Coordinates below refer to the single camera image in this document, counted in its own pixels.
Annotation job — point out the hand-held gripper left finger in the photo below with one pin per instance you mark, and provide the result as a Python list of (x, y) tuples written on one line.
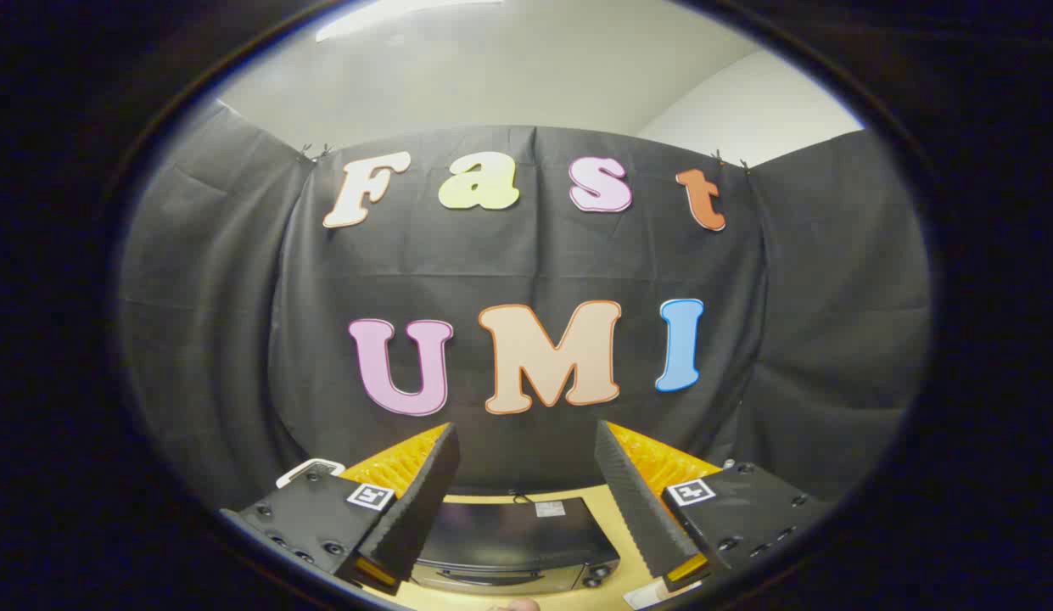
[(420, 501)]

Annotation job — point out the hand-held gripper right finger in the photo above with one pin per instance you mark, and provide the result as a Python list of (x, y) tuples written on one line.
[(636, 501)]

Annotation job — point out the black toaster oven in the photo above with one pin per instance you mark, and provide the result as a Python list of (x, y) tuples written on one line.
[(509, 535)]

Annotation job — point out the white toaster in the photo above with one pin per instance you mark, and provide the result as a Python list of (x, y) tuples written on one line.
[(310, 467)]

